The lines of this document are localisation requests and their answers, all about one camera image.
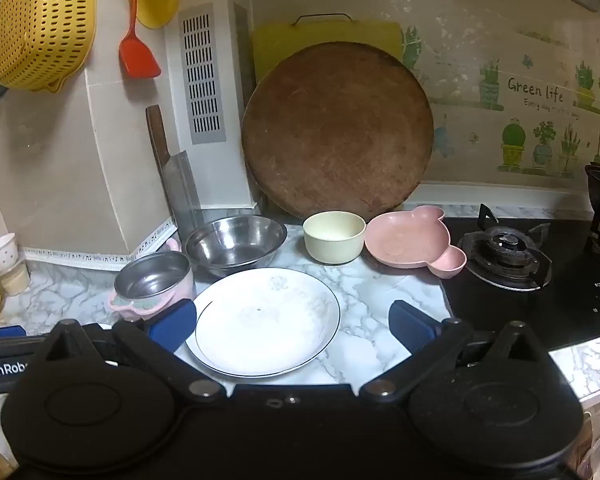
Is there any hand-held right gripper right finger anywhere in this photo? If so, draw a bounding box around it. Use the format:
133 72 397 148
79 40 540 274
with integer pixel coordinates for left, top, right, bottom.
358 299 552 405

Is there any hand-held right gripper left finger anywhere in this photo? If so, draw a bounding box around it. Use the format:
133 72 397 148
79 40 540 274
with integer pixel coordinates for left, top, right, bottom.
42 299 229 406

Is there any pink steel-lined bowl with handles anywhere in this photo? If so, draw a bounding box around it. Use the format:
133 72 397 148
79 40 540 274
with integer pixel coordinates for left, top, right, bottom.
107 239 197 322

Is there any pink bear-shaped plate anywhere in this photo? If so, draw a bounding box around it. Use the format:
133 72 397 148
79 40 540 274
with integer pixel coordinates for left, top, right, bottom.
364 205 467 279

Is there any white plate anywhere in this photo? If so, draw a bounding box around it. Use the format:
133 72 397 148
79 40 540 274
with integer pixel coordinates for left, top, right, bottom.
185 267 342 378

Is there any large steel bowl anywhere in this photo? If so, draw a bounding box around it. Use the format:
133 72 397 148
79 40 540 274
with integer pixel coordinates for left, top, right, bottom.
185 215 288 277

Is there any cream bowl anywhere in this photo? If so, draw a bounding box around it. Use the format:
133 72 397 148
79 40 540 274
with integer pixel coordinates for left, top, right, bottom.
302 211 367 265

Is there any clear plastic container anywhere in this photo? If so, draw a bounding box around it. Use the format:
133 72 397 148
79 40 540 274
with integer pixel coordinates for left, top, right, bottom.
0 261 31 297

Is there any black glass gas stove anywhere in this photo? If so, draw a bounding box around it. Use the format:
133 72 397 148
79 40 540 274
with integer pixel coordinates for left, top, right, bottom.
440 215 600 352

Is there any white patterned trim strip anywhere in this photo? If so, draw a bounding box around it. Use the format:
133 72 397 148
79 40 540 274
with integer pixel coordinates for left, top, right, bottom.
22 217 179 267

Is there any gas burner with grate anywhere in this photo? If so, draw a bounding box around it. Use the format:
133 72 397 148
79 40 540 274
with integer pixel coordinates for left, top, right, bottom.
457 204 553 292

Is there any round wooden cutting board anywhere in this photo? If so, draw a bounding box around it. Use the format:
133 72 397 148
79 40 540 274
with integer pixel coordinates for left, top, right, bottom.
241 42 435 226

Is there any grey vent grille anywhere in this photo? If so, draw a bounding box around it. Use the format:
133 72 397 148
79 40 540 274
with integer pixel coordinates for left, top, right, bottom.
178 2 228 146

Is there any red spatula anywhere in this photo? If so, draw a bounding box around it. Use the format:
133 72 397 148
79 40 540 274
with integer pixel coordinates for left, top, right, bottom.
118 0 162 79

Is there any yellow cutting board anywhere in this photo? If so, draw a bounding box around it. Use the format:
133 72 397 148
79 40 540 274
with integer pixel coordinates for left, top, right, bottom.
251 12 405 92

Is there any yellow plastic colander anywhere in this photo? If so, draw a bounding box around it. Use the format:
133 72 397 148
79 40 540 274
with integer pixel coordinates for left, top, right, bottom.
0 0 97 93

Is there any cleaver with wooden handle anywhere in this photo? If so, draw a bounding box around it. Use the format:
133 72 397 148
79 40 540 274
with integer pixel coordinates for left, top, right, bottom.
146 105 206 246

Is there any cactus wall sticker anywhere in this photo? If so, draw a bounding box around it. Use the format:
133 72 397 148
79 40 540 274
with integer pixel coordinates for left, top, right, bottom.
400 25 600 181

